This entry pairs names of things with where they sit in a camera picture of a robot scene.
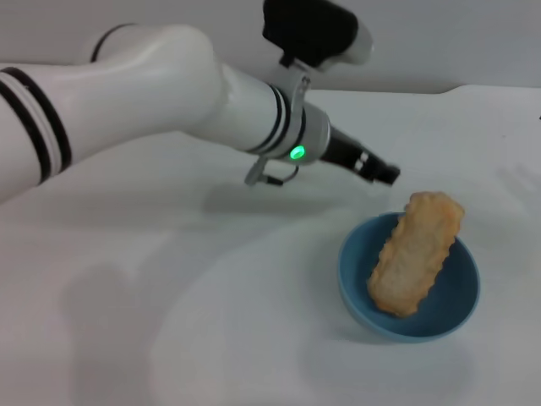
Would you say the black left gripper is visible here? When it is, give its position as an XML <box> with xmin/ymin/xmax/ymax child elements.
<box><xmin>319</xmin><ymin>123</ymin><xmax>402</xmax><ymax>188</ymax></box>

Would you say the ridged orange bread loaf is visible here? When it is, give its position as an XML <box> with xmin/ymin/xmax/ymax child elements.
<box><xmin>366</xmin><ymin>190</ymin><xmax>467</xmax><ymax>318</ymax></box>

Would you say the blue bowl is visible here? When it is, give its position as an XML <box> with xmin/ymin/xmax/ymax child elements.
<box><xmin>337</xmin><ymin>211</ymin><xmax>481</xmax><ymax>343</ymax></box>

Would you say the left wrist cable with plug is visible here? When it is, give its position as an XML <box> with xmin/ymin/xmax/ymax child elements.
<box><xmin>243</xmin><ymin>157</ymin><xmax>302</xmax><ymax>188</ymax></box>

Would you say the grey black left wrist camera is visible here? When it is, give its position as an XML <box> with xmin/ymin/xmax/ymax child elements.
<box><xmin>261</xmin><ymin>0</ymin><xmax>375</xmax><ymax>72</ymax></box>

